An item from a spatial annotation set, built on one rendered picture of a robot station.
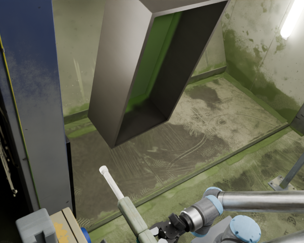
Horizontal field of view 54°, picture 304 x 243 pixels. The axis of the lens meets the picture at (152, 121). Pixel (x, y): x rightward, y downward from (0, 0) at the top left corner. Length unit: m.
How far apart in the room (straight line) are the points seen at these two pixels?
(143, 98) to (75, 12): 1.05
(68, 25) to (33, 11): 2.14
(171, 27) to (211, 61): 1.79
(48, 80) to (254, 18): 3.06
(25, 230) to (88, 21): 2.62
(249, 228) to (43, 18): 1.27
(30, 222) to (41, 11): 0.54
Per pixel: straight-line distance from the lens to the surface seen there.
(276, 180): 3.13
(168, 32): 2.27
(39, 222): 0.64
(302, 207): 1.27
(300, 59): 3.51
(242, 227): 1.58
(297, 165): 2.87
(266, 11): 3.67
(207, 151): 3.01
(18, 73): 0.96
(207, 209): 1.25
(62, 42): 2.98
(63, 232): 0.72
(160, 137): 3.01
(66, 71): 2.97
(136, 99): 2.64
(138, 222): 1.13
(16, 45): 0.91
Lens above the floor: 2.20
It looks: 43 degrees down
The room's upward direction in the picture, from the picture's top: 10 degrees clockwise
